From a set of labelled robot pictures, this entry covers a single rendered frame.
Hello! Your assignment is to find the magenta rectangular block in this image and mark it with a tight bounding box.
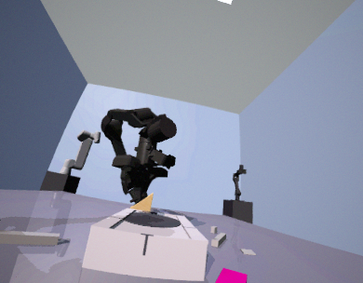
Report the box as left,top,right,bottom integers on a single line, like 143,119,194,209
216,268,248,283

